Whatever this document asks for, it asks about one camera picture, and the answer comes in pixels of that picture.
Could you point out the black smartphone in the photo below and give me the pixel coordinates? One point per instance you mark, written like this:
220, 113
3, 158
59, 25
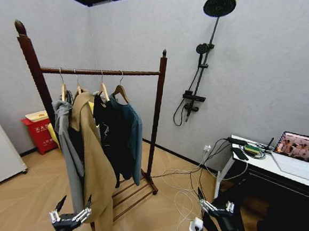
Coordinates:
241, 154

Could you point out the light wooden hanger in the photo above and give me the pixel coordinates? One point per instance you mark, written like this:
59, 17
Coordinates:
63, 89
78, 87
103, 89

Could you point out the open laptop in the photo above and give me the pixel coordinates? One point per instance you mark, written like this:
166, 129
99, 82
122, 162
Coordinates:
299, 151

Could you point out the white desk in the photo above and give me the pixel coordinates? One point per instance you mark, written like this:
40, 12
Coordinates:
268, 163

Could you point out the brown wooden hanger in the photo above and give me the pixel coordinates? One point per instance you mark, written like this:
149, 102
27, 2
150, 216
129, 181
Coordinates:
122, 90

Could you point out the black printed t-shirt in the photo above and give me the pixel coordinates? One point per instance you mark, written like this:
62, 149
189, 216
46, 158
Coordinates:
110, 133

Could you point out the white power strip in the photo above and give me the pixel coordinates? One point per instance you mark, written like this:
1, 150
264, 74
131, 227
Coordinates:
196, 224

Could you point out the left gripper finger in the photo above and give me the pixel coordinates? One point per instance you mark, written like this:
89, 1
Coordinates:
84, 211
56, 211

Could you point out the round black overhead shower head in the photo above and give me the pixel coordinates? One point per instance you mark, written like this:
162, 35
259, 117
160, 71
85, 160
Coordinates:
219, 5

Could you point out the small black desk stand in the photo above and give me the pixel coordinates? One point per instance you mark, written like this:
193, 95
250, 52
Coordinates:
270, 146

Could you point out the red bin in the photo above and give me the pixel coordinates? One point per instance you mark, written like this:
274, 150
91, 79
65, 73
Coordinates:
41, 136

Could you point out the yellow green sponge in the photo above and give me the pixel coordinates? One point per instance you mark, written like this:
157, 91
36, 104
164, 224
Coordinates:
251, 149

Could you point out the black hand shower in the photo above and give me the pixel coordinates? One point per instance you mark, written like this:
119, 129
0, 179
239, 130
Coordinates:
202, 48

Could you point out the black shower riser pipe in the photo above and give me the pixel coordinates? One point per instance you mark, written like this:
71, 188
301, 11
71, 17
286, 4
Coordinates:
210, 39

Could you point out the beige long coat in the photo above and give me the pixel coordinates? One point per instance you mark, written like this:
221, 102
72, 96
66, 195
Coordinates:
96, 169

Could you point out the white wall socket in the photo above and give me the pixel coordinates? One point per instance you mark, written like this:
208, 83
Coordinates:
207, 147

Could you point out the dark wooden clothes rack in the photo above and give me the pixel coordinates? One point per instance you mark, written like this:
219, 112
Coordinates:
159, 100

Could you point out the black shower mixer shelf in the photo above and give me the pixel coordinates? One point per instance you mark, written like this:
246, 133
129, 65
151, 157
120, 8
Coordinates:
194, 97

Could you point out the dark teal sweater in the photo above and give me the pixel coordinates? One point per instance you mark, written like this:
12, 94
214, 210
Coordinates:
132, 135

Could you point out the black power adapter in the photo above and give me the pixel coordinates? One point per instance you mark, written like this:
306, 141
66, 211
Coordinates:
237, 140

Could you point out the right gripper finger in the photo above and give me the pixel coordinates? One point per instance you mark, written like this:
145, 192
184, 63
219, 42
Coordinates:
206, 203
230, 207

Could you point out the grey hooded garment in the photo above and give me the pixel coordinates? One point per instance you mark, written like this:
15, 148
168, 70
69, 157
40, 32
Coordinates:
67, 146

